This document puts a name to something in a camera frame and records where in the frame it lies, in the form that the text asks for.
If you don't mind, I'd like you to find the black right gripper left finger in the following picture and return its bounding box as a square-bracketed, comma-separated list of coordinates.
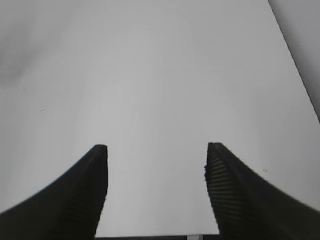
[0, 145, 109, 240]

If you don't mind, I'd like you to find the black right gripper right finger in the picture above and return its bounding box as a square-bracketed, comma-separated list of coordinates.
[205, 142, 320, 240]

